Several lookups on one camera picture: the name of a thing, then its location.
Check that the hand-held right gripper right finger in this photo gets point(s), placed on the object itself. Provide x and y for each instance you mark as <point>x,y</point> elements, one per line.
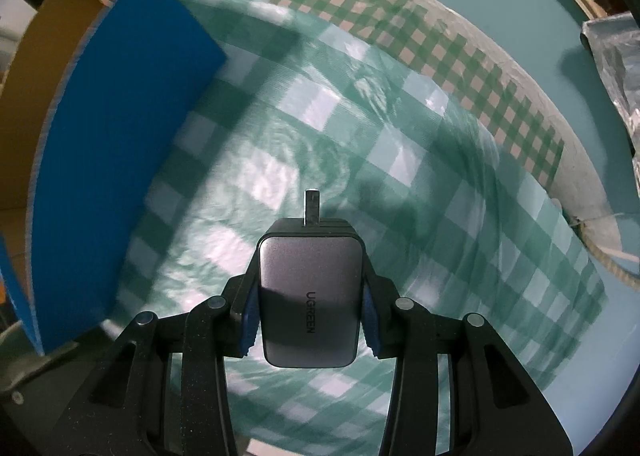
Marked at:
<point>370,321</point>

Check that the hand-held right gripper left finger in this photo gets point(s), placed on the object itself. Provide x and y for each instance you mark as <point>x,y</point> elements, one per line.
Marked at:
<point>248,316</point>

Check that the dark grey wall charger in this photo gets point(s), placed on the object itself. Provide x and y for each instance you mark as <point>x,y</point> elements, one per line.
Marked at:
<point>310,296</point>

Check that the blue cardboard box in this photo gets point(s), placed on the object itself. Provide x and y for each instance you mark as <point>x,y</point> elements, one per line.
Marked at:
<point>125,135</point>

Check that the green checked plastic sheet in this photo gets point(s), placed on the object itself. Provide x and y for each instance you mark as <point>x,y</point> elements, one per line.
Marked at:
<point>400,186</point>

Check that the beige braided trim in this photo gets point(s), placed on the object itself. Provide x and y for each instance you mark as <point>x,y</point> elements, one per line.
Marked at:
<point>600,252</point>

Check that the green and beige checkered cloth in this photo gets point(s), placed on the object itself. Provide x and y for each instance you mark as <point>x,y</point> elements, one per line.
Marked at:
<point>450,60</point>

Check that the silver foil sheet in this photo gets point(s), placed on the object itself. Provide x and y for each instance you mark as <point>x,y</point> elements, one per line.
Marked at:
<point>615,65</point>

